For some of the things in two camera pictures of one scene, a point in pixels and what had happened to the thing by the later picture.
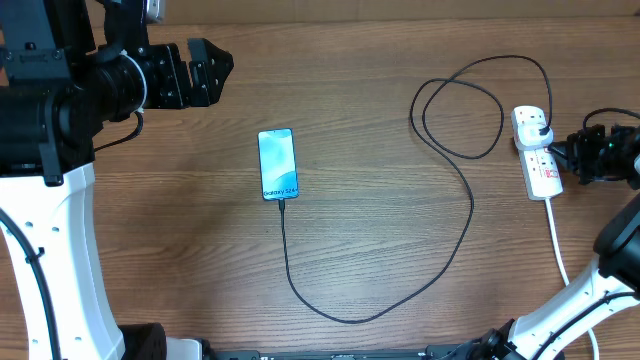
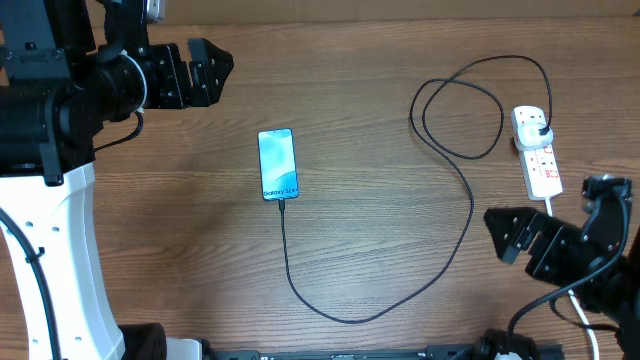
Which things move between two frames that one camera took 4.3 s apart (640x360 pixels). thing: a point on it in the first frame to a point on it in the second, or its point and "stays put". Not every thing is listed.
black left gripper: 207,89 stays put
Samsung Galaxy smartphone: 278,164 stays put
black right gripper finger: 560,147 to 512,230
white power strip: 538,167 stays put
